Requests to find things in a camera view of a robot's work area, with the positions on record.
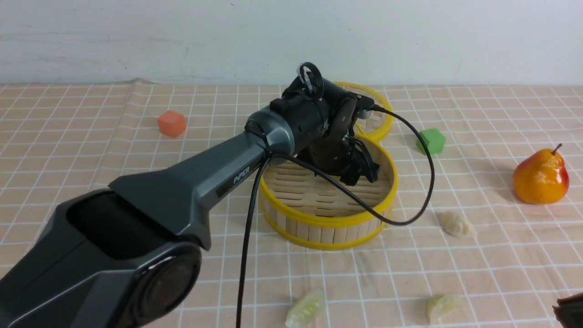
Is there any orange foam cube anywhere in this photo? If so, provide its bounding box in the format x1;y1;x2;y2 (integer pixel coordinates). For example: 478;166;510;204
157;110;187;138

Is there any light green crescent dumpling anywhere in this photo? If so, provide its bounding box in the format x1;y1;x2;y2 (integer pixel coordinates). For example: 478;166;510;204
425;294;465;325

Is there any green foam cube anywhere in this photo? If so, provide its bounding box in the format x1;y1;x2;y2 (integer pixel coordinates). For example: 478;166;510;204
416;128;446;155

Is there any beige checkered tablecloth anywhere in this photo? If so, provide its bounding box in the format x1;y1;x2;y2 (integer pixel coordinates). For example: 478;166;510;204
0;80;583;328

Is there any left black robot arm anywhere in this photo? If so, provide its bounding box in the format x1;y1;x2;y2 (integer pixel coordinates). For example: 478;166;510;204
0;80;378;328

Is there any pale green dumpling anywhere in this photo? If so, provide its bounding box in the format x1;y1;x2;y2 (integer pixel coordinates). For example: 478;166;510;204
285;289;326;328

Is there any round beige dumpling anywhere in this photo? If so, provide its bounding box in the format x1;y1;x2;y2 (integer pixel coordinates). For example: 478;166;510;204
437;210;478;238

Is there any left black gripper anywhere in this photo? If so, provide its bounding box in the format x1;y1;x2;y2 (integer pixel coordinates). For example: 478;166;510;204
309;98;379;185

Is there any bamboo steamer tray yellow rim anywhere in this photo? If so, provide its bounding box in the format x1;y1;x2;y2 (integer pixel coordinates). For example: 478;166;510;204
258;135;399;251

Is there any orange yellow toy pear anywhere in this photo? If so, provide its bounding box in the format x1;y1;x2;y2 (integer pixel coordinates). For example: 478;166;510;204
512;143;570;205

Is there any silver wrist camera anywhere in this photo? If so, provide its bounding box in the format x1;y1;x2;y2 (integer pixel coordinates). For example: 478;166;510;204
354;99;376;120

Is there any bamboo steamer lid yellow rim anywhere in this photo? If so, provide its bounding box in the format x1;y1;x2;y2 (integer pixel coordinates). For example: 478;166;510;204
334;81;394;143

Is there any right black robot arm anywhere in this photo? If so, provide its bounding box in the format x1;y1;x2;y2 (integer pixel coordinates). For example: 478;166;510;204
552;293;583;328

